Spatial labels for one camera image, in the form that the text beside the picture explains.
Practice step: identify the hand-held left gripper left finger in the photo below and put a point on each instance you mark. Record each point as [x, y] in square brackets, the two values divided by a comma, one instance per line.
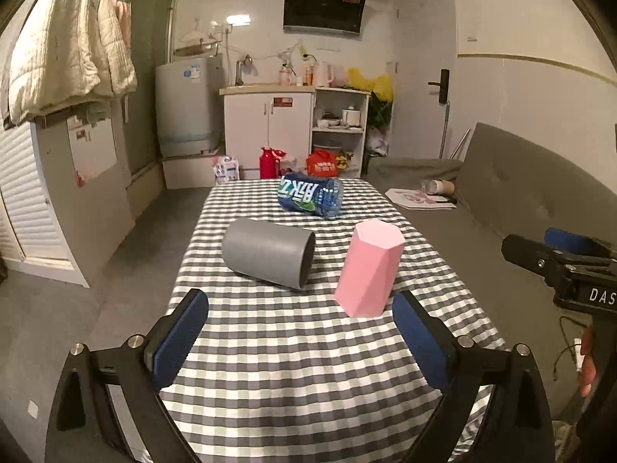
[181, 335]

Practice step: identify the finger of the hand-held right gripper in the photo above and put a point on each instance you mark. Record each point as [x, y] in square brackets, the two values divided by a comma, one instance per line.
[528, 253]
[569, 240]

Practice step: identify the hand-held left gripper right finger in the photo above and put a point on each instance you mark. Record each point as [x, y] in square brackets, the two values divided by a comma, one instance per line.
[424, 342]

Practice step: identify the pink faceted cup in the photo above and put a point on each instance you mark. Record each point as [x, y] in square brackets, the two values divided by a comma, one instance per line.
[369, 270]

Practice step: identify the grey cup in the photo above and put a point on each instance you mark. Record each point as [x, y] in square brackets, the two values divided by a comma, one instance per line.
[262, 253]

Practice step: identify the person's right hand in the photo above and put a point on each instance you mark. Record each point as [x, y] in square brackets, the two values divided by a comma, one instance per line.
[588, 366]

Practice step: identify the grey sofa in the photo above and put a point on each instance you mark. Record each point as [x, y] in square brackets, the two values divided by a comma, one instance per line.
[511, 188]

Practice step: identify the cardboard tube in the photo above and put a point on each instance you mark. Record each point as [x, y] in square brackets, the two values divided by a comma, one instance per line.
[443, 186]

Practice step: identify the grey white checkered tablecloth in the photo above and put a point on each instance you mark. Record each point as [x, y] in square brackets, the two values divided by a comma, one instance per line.
[289, 357]

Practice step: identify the clear plastic bottle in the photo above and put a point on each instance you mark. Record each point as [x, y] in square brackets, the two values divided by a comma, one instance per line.
[425, 185]

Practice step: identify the white printed paper sheet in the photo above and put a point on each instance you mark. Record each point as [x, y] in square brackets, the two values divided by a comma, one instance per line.
[409, 198]

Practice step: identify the grey leaning board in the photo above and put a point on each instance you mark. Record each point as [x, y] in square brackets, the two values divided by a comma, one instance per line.
[96, 212]

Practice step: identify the white washing machine base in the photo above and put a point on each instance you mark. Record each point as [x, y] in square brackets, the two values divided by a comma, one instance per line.
[185, 171]

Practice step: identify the white blue tissue packet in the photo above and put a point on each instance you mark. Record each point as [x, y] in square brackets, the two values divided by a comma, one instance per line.
[226, 169]

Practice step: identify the red thermos flask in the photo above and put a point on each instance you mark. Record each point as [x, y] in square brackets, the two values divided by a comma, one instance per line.
[266, 164]

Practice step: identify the red shopping bag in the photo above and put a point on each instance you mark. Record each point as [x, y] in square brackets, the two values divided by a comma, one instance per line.
[322, 164]

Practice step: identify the white open shelf unit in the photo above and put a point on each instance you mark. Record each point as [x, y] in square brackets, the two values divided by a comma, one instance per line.
[365, 120]

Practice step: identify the white louvered door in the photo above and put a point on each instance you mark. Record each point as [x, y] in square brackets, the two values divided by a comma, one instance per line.
[24, 193]

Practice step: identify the white sink cabinet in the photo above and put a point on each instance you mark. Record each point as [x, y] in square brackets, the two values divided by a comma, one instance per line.
[262, 125]

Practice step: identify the yellow plastic bag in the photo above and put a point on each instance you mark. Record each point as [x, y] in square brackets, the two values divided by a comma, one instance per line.
[376, 84]

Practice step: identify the white washing machine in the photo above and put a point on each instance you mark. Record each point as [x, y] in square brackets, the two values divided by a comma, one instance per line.
[185, 106]

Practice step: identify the metal faucet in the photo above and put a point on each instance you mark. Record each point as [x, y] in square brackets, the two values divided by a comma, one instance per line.
[239, 72]

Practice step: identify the pale pink electric kettle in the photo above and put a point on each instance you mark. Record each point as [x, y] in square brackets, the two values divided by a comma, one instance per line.
[322, 75]

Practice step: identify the pink bottle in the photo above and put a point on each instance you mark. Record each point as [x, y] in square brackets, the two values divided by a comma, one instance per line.
[286, 75]

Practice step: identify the pink hanging garment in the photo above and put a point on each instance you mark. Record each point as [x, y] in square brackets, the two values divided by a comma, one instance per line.
[124, 21]

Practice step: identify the white quilted jacket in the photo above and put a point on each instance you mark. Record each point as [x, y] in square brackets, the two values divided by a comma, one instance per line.
[53, 43]

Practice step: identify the wall lamp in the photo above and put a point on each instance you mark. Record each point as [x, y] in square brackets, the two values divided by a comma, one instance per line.
[238, 20]

